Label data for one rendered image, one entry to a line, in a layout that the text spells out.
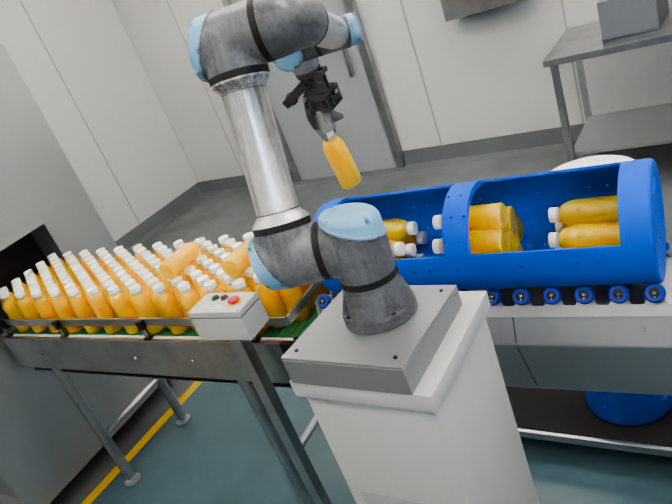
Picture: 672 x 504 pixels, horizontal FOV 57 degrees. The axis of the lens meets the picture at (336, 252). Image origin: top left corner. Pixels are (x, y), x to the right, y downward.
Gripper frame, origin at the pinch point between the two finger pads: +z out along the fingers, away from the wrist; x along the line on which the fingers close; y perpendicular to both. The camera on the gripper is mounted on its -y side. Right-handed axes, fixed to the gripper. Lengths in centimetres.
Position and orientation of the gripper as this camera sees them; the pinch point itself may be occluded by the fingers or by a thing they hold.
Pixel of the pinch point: (327, 133)
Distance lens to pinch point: 181.5
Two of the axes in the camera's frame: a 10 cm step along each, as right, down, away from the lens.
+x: 4.7, -6.7, 5.7
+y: 8.1, 0.7, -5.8
